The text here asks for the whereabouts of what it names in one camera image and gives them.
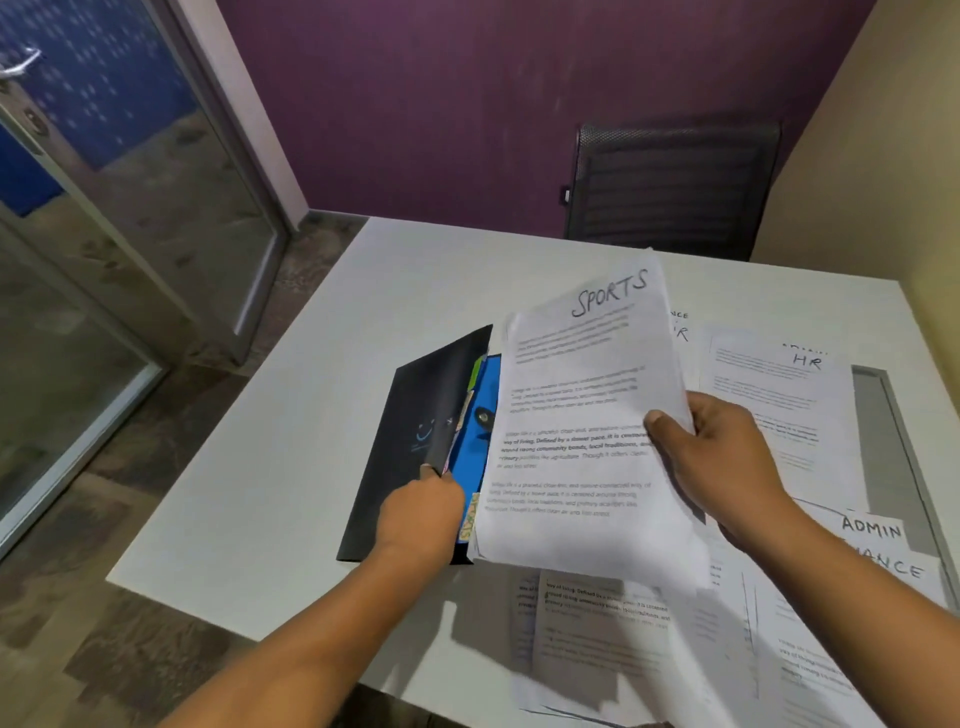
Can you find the person's left hand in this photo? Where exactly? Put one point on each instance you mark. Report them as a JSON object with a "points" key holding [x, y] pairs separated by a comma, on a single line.
{"points": [[416, 521]]}

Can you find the person's right hand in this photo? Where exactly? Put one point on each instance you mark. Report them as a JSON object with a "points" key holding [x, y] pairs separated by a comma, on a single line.
{"points": [[724, 465]]}

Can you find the person's left fingers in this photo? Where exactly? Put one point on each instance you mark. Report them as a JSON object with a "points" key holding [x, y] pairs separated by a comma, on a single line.
{"points": [[432, 472]]}

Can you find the person's right thumb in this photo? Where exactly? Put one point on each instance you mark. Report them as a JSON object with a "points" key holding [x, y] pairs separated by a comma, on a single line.
{"points": [[667, 431]]}

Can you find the black expanding file folder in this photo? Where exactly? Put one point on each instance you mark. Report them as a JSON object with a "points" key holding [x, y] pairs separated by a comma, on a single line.
{"points": [[405, 442]]}

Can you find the stack of printed paper sheets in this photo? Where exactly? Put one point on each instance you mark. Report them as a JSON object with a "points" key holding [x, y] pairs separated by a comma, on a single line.
{"points": [[570, 390]]}

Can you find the person's left forearm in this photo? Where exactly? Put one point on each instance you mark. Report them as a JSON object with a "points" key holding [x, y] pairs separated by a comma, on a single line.
{"points": [[300, 652]]}

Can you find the person's right forearm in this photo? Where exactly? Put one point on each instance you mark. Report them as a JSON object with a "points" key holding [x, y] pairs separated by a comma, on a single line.
{"points": [[847, 607]]}

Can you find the partly hidden printed paper sheet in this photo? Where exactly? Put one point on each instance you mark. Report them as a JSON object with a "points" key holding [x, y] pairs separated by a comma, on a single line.
{"points": [[682, 360]]}

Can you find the printed sheet with handwritten heading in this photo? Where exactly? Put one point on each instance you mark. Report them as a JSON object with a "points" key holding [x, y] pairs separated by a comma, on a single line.
{"points": [[780, 390]]}

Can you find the printed white paper sheet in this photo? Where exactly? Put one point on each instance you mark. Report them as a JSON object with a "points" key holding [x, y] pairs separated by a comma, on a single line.
{"points": [[795, 675], [615, 652]]}

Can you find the small white paper label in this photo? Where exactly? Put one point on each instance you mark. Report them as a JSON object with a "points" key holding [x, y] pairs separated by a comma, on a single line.
{"points": [[874, 527]]}

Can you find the black mesh office chair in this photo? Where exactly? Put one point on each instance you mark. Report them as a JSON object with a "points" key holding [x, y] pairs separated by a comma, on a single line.
{"points": [[671, 191]]}

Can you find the large white paper label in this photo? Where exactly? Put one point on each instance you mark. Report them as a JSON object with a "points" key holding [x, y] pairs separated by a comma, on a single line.
{"points": [[904, 570]]}

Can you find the glass partition panel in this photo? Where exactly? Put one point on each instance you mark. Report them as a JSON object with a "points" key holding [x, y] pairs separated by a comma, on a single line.
{"points": [[52, 375]]}

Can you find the glass door with metal frame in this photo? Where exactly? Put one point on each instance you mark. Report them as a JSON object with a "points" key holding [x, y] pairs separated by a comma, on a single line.
{"points": [[142, 172]]}

